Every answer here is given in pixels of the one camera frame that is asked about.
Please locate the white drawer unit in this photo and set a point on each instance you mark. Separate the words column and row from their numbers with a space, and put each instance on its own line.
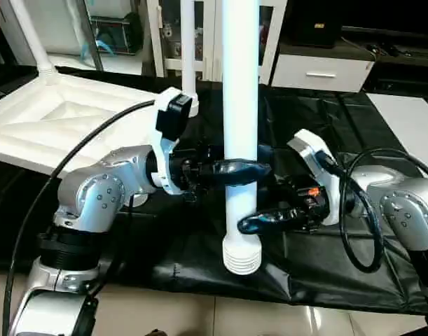
column 322, row 70

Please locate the black speaker box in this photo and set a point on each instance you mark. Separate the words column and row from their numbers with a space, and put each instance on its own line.
column 315, row 24

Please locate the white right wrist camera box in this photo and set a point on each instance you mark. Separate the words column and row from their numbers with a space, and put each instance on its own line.
column 312, row 150

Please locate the dark TV stand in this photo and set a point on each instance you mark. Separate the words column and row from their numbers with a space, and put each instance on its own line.
column 403, row 63

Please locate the white flat board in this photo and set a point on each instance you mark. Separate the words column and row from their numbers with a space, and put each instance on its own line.
column 410, row 126

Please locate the white plastic table top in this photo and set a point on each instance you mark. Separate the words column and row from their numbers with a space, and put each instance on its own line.
column 73, row 119

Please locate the white glass door cabinet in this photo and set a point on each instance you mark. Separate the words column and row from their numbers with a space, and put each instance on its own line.
column 199, row 38

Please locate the black table mat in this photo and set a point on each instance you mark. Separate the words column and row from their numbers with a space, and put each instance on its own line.
column 305, row 266

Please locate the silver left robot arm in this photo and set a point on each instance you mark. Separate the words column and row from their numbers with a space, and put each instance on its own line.
column 94, row 196

